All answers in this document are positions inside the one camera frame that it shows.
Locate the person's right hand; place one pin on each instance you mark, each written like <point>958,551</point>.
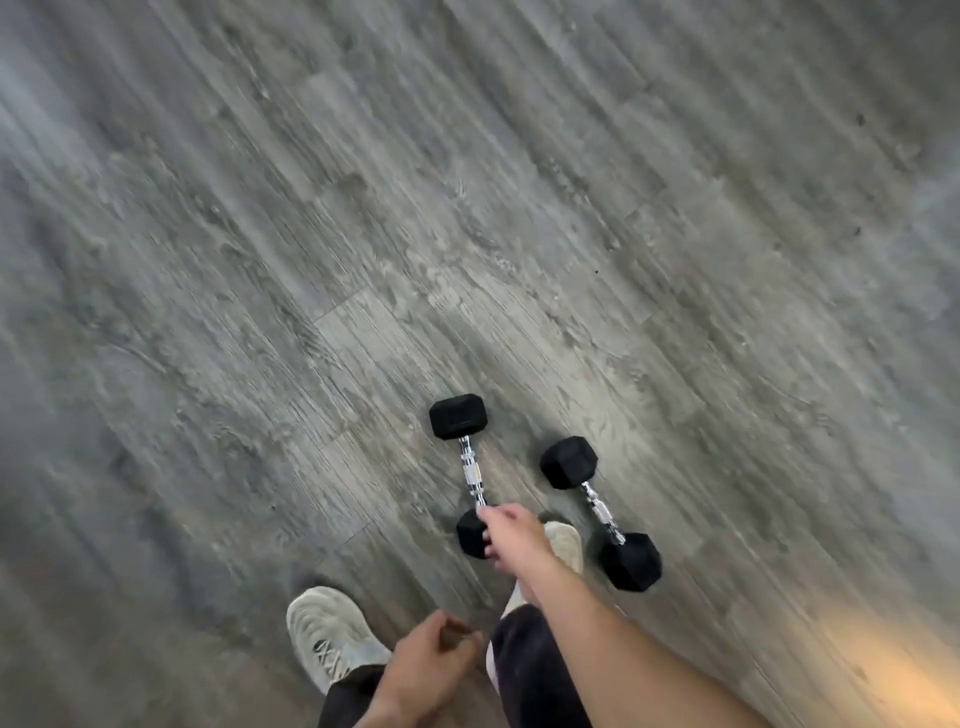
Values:
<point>521,544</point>

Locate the person's left hand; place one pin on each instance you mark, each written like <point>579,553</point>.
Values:
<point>431,660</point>

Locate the medium black hex dumbbell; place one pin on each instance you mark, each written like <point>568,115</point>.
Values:
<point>568,463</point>
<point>457,416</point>

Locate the person's left forearm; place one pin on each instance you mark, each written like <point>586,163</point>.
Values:
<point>390,716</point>

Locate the person's right forearm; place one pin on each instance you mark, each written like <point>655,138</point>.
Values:
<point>622,660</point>

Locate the white sneaker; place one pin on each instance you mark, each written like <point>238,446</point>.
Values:
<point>566,544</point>
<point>330,630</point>

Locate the dark grey trousers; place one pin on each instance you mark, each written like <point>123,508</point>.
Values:
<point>532,675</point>

